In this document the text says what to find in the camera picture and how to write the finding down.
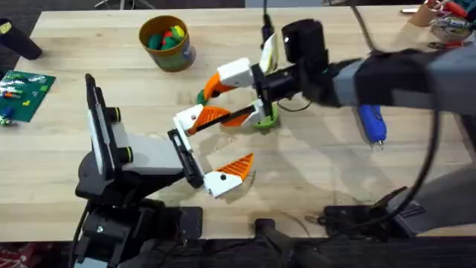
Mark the thick black cable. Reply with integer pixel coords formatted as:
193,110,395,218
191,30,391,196
315,106,442,232
347,0,377,53

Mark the wrist upright plate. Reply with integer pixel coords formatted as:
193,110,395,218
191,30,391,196
84,72,114,182
259,13,280,74

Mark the black post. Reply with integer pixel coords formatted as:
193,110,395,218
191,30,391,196
254,217,298,268

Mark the brown cardboard cup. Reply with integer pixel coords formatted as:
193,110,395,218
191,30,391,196
408,1,440,28

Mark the thin black cable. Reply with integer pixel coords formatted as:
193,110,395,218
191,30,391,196
277,98,312,113

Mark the black rail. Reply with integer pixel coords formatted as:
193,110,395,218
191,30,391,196
0,237,476,268

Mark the green disc with holes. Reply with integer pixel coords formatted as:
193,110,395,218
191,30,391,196
251,103,280,130

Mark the blue electric screwdriver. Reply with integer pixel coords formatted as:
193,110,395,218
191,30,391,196
356,103,388,150

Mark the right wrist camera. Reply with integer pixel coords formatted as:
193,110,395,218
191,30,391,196
281,18,330,65

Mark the grey metal frame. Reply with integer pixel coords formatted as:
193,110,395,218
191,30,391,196
93,0,156,10

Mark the green board with blocks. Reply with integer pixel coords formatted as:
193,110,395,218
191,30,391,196
0,69,57,127

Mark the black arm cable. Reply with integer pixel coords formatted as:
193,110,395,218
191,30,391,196
68,202,92,268

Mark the tub of toy vegetables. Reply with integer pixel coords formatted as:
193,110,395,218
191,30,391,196
138,14,197,73

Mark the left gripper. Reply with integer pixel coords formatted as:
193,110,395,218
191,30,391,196
75,103,256,202

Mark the left wrist upright plate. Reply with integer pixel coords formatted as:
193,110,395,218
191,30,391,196
84,72,114,182

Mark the right wrist upright plate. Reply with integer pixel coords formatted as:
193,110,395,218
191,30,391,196
259,13,280,74

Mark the black cylinder with yellow label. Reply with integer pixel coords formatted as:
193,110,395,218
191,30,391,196
0,17,43,61

